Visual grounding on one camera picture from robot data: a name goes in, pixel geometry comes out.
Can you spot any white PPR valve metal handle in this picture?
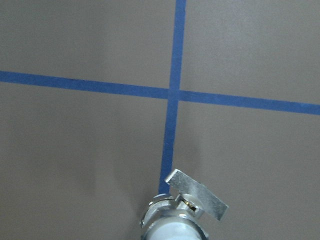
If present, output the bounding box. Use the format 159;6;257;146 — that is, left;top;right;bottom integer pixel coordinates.
140;169;229;240

